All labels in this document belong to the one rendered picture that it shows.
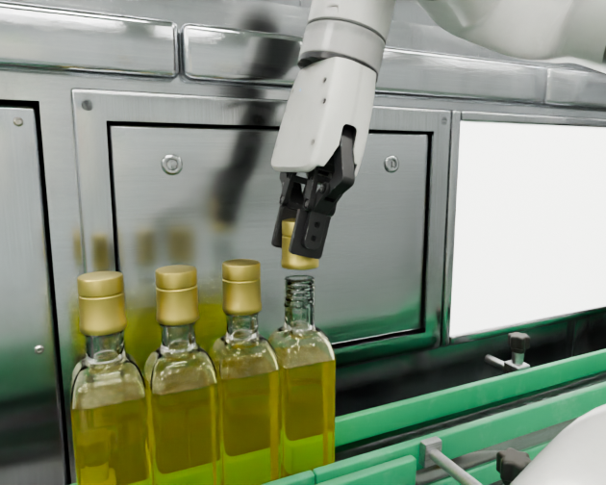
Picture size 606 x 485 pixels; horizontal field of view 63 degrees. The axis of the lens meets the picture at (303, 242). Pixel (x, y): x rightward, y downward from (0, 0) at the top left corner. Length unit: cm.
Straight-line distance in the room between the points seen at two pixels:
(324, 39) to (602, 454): 37
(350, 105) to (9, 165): 34
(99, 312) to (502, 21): 41
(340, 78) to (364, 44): 4
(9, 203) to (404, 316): 50
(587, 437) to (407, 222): 52
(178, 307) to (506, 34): 36
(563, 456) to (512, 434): 47
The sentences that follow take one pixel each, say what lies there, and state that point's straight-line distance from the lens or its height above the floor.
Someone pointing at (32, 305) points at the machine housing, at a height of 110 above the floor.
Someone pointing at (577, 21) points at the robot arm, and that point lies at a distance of 38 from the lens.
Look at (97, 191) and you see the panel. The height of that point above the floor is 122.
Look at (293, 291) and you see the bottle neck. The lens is 46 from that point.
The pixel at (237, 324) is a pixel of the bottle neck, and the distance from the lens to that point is 44.
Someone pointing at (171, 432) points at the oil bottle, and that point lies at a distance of 44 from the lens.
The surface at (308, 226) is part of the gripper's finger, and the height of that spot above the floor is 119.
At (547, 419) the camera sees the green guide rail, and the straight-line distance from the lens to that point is 69.
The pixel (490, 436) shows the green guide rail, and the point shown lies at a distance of 63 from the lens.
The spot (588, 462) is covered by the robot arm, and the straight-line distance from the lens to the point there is 19.
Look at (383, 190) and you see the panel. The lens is 65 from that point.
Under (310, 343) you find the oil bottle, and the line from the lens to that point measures 46.
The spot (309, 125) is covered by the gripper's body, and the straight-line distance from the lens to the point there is 43.
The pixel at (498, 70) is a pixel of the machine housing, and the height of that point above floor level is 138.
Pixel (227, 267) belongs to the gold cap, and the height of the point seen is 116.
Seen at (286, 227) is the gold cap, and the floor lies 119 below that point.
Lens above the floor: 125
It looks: 9 degrees down
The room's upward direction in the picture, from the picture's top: straight up
